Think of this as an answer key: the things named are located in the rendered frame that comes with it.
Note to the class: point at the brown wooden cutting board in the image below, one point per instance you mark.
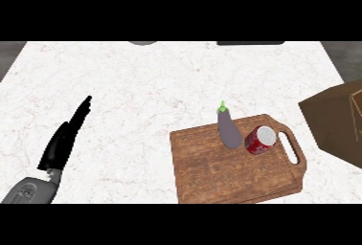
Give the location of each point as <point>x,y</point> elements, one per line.
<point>226,169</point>

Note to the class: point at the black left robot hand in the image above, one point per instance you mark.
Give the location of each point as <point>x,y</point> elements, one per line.
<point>63,140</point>

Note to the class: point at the purple eggplant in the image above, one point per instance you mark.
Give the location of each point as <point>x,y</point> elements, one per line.
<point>229,130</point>

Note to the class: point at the grey rounded object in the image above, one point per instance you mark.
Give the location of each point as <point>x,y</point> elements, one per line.
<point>142,42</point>

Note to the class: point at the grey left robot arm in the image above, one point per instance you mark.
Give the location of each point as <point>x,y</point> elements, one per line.
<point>32,191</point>

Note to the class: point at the red can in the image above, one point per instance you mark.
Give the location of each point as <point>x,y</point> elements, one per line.
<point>258,139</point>

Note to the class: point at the brown cardboard box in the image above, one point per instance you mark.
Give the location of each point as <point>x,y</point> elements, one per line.
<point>337,124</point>

